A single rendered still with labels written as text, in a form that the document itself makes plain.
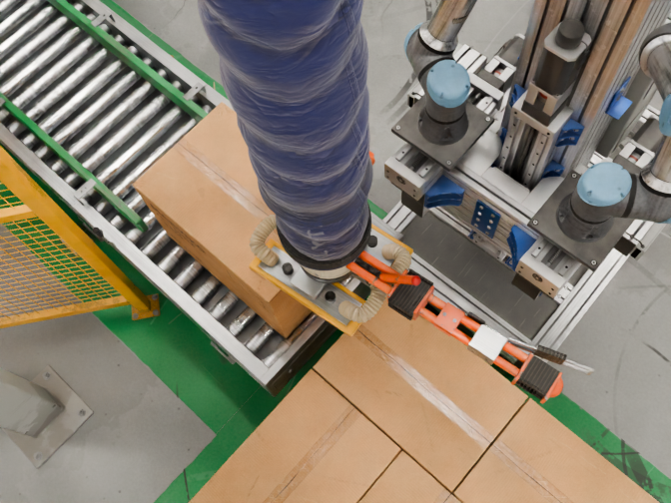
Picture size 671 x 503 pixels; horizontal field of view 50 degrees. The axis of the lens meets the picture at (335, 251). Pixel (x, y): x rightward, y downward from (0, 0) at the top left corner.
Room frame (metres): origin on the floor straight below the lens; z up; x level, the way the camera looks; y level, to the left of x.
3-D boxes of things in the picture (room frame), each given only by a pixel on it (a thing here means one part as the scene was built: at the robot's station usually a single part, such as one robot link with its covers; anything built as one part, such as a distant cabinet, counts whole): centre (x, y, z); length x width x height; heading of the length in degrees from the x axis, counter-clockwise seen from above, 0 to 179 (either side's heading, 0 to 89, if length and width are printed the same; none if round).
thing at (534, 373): (0.29, -0.41, 1.24); 0.08 x 0.07 x 0.05; 45
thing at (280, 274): (0.65, 0.08, 1.14); 0.34 x 0.10 x 0.05; 45
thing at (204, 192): (1.04, 0.25, 0.75); 0.60 x 0.40 x 0.40; 39
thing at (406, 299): (0.54, -0.16, 1.24); 0.10 x 0.08 x 0.06; 135
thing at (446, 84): (1.13, -0.38, 1.20); 0.13 x 0.12 x 0.14; 10
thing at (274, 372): (0.76, 0.03, 0.58); 0.70 x 0.03 x 0.06; 129
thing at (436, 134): (1.12, -0.38, 1.09); 0.15 x 0.15 x 0.10
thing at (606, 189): (0.74, -0.71, 1.20); 0.13 x 0.12 x 0.14; 70
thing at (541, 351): (0.38, -0.41, 1.24); 0.31 x 0.03 x 0.05; 58
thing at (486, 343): (0.39, -0.32, 1.24); 0.07 x 0.07 x 0.04; 45
